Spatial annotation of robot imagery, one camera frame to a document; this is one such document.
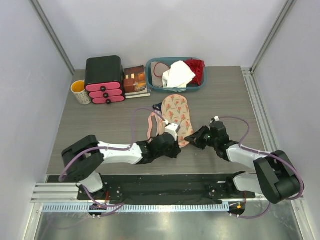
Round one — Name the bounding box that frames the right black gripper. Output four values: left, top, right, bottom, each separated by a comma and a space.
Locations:
185, 124, 219, 150

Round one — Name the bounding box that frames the pink mesh laundry bag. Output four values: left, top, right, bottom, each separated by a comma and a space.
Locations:
147, 94, 194, 148

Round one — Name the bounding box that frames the navy blue bra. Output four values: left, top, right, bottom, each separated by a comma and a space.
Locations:
152, 103, 162, 112

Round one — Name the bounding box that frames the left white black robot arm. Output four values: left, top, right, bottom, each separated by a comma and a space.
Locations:
59, 133, 181, 200

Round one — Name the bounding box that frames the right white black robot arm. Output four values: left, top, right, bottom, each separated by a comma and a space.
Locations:
185, 121, 305, 204

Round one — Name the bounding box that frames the teal plastic basket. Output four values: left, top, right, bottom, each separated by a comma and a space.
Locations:
145, 57, 208, 93

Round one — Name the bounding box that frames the white cloth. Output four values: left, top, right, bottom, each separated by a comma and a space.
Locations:
162, 60, 196, 88

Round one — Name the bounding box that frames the stack of books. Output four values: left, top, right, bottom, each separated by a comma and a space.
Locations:
123, 65, 151, 99

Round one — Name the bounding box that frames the red garment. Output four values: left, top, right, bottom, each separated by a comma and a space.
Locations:
184, 58, 205, 86

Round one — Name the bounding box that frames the grey cloth with red loop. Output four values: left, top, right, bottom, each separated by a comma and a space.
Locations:
150, 61, 170, 88

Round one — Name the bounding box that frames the black pink drawer organizer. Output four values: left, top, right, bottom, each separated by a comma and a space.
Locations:
84, 55, 125, 105

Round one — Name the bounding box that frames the yellow inside patterned mug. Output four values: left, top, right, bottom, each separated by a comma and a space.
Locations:
70, 80, 92, 105

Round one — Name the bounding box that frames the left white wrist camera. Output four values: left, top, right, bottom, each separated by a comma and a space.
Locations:
164, 120, 181, 141

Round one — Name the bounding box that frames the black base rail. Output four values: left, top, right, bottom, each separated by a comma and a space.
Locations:
92, 174, 256, 206

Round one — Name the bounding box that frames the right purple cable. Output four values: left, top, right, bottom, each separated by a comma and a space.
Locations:
217, 115, 306, 220

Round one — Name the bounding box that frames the white slotted cable duct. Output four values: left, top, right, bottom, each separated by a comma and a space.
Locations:
42, 202, 230, 213

